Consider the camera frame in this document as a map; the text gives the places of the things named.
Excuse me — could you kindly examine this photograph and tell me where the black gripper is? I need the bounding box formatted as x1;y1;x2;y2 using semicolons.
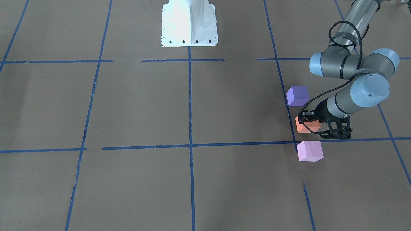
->
298;99;337;138

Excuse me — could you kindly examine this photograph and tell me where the orange foam cube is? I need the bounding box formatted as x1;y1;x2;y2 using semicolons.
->
295;117;322;133

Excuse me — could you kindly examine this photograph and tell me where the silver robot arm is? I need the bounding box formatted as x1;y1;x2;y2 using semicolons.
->
296;0;400;140

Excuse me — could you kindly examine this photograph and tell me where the pink foam cube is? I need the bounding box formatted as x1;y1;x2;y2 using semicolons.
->
297;141;324;162

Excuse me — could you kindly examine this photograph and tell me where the purple foam cube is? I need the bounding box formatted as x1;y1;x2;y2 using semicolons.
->
286;85;310;107

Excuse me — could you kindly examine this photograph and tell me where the brown paper table cover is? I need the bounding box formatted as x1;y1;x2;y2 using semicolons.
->
1;0;410;231

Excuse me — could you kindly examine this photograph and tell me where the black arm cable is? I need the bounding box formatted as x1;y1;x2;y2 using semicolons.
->
302;21;363;116

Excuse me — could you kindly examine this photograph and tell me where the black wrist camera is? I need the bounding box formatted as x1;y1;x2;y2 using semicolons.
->
327;115;352;140

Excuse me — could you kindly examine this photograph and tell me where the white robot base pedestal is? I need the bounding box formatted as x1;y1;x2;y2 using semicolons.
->
161;0;219;47

